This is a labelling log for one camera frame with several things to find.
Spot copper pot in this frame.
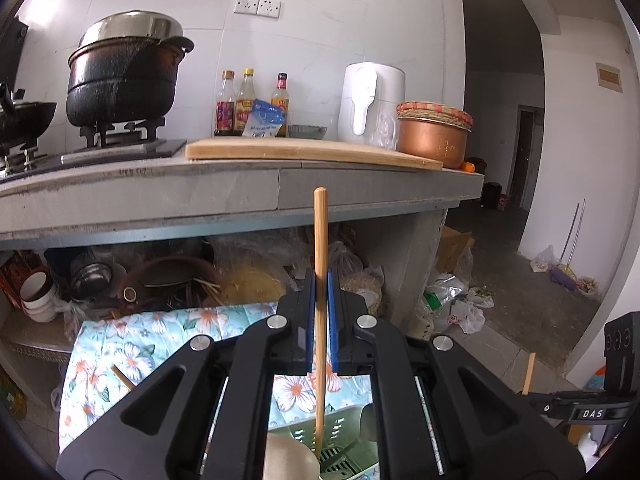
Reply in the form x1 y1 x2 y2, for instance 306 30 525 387
397 117 472 170

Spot clear plastic bag green print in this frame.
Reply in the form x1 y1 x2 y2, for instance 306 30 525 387
424 272 468 311

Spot blue and white packet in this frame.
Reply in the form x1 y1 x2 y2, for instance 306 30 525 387
241 99 288 139

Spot stainless steel bowl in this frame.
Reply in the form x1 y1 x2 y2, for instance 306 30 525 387
69 260 128 302

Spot concrete kitchen counter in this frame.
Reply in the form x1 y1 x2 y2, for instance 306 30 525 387
0 157 486 331

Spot large black cooking pot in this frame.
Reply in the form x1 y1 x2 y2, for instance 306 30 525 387
66 35 196 128

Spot small white plastic bag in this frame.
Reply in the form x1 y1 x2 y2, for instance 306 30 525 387
530 245 558 273

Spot pile of wooden chopsticks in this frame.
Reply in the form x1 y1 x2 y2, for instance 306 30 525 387
110 364 137 392

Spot wooden cutting board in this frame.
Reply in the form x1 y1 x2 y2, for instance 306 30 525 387
185 136 445 171

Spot brown clay pot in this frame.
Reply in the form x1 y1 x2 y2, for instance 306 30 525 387
121 255 221 306

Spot purple dustpan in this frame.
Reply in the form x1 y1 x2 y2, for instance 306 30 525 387
549 262 601 301

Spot yellow noodles in bag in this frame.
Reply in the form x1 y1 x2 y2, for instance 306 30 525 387
219 262 290 306

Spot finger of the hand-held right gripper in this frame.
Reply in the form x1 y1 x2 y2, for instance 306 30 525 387
520 390 573 420

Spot gas stove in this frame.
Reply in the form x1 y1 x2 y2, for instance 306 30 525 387
0 117 188 181

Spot woven bamboo lid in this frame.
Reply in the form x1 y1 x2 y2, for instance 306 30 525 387
396 101 474 130

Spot stainless steel pot lid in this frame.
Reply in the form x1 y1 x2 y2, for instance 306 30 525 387
77 9 185 51

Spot cardboard box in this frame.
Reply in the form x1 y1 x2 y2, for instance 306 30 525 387
435 225 475 288

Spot sauce bottle yellow cap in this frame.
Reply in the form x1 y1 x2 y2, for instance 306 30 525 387
234 67 257 135

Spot clear bag of dried food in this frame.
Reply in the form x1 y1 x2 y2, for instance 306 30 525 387
327 240 386 316

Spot crumpled clear plastic wrap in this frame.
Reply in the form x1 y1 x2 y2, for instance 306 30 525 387
372 110 402 151

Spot white air fryer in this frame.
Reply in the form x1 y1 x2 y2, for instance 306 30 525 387
337 61 407 145

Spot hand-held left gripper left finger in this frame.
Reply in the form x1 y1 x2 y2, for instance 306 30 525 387
56 271 317 480

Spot long wooden chopstick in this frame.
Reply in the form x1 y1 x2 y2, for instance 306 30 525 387
521 352 537 396
313 186 329 458

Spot dark wooden door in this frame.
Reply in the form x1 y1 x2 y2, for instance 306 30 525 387
515 105 538 211

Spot black wok with lid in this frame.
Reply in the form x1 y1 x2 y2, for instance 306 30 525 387
0 82 58 147

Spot black microwave oven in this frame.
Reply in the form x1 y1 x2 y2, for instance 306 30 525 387
0 15 28 91

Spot small grey bowl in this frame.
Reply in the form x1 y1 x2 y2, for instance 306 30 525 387
288 125 328 141

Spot sauce bottle red cap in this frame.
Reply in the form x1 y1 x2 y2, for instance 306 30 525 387
271 72 291 138

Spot black bin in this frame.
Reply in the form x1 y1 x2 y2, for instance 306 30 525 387
481 182 505 211

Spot floral light blue blanket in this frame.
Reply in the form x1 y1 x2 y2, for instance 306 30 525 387
59 302 376 453

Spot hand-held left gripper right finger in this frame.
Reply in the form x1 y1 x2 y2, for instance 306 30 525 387
327 269 586 480

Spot red printed packet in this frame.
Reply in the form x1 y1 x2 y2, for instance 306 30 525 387
0 250 31 306

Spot yellow wall sign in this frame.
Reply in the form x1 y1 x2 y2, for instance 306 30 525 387
596 62 624 93

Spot light green utensil holder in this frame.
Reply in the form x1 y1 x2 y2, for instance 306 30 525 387
267 405 381 480

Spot metal broom handle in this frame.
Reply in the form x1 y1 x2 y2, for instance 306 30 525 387
560 199 587 267

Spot dark sauce bottle red label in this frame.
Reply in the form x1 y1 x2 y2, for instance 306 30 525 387
214 70 237 137

